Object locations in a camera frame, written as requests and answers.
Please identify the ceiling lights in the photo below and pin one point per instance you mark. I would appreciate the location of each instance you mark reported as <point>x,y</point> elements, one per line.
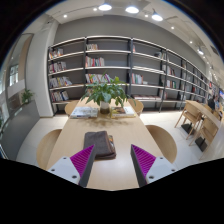
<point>132,9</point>

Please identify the round-backed wooden chair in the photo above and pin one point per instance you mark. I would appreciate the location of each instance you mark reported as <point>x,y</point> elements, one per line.
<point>46,146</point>
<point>137,106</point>
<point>70,107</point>
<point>163,141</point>

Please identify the yellow-edged book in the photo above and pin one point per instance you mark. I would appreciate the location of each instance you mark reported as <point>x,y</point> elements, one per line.
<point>122,111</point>

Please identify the green potted plant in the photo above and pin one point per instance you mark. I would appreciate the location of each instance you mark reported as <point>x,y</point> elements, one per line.
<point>105,93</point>

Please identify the zigzag striped brown towel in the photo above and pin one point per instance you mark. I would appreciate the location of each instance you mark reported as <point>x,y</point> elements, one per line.
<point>98,143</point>

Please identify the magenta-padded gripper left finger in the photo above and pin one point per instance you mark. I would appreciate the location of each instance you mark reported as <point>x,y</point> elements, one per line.
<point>65,169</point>

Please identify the person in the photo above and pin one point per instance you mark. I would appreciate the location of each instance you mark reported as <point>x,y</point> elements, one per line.
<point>211,102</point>

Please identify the grey bookshelf unit with books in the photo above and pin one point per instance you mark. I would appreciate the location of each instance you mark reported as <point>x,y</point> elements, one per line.
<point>106,60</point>

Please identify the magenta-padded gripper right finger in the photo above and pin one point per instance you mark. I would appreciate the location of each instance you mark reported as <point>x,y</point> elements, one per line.
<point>156,169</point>

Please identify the slatted wooden chair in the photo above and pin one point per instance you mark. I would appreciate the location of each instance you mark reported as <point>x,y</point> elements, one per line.
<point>189,115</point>
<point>206,131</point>

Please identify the small background potted plant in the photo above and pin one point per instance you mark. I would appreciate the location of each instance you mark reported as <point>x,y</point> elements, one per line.
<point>26,96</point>

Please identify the white magazine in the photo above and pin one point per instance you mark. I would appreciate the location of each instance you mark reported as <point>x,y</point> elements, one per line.
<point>84,112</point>

